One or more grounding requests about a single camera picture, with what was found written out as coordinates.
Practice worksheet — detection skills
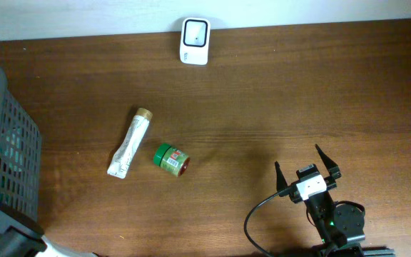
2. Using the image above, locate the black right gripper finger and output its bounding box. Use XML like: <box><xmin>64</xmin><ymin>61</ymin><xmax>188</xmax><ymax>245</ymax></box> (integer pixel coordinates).
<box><xmin>275</xmin><ymin>161</ymin><xmax>288</xmax><ymax>191</ymax></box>
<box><xmin>315</xmin><ymin>144</ymin><xmax>338</xmax><ymax>170</ymax></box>

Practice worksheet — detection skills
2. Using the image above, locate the green lidded jar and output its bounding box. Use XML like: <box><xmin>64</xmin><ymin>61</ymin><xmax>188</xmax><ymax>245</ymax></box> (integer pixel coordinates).
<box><xmin>153</xmin><ymin>143</ymin><xmax>191</xmax><ymax>177</ymax></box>

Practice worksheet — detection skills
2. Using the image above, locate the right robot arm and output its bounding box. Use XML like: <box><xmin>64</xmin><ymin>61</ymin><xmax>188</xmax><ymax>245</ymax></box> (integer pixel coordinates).
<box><xmin>275</xmin><ymin>146</ymin><xmax>395</xmax><ymax>257</ymax></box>

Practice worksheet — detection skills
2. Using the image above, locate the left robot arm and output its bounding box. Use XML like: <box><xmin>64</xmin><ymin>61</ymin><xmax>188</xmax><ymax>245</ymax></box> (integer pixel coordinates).
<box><xmin>0</xmin><ymin>202</ymin><xmax>98</xmax><ymax>257</ymax></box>

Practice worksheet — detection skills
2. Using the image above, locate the white tube gold cap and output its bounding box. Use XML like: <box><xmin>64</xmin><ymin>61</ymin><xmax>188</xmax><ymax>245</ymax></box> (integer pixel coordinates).
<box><xmin>107</xmin><ymin>108</ymin><xmax>153</xmax><ymax>179</ymax></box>

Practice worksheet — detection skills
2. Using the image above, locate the grey plastic basket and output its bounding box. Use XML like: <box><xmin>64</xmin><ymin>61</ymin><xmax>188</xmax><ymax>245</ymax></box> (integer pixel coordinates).
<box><xmin>0</xmin><ymin>67</ymin><xmax>42</xmax><ymax>221</ymax></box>

